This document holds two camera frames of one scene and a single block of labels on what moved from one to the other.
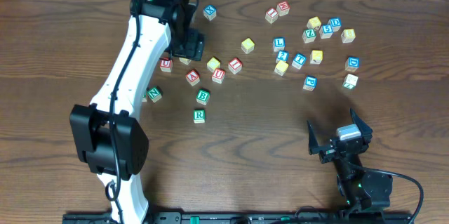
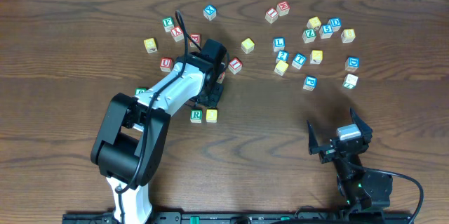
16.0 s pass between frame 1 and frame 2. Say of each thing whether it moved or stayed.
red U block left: stayed
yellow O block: moved
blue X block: stayed
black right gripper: stayed
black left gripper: moved
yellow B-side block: stayed
